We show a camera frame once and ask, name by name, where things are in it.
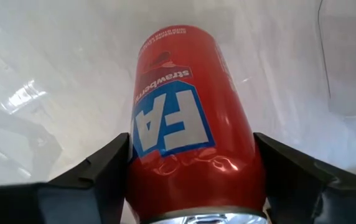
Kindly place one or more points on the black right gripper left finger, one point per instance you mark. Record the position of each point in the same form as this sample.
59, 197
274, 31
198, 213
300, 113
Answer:
72, 202

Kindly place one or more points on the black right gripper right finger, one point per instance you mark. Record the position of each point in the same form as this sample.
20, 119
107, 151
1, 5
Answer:
305, 199

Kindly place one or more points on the red strawberry Fanta can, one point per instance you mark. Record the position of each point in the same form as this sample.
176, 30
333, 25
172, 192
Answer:
190, 124

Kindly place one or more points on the clear plastic bin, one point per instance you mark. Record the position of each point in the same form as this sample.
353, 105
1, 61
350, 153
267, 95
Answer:
352, 62

